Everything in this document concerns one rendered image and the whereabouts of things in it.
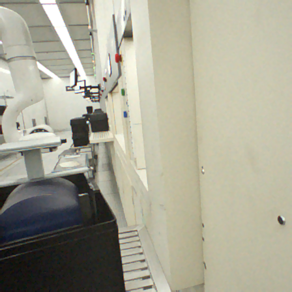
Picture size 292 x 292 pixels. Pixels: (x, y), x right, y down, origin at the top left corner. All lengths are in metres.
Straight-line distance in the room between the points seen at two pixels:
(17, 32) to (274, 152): 0.84
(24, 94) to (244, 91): 0.76
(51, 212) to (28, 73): 0.51
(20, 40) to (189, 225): 0.76
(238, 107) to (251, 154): 0.04
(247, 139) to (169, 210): 0.16
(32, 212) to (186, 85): 0.36
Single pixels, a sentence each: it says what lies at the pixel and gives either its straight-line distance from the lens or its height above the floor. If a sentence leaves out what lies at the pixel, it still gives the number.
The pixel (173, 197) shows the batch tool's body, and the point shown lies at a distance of 0.33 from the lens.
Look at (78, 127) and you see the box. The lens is 4.56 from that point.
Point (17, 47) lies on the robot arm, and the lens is 0.90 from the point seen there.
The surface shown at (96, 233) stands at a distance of 0.47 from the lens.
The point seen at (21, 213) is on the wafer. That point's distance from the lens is 0.51.
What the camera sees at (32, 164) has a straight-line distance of 0.55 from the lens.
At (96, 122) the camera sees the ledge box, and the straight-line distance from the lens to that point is 3.45.
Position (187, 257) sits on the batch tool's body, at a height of 0.92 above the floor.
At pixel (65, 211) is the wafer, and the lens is 0.51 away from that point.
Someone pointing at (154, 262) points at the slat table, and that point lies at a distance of 0.64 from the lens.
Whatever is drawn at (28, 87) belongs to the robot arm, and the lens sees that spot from 0.88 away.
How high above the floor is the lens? 1.14
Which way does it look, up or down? 10 degrees down
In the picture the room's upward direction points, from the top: 5 degrees counter-clockwise
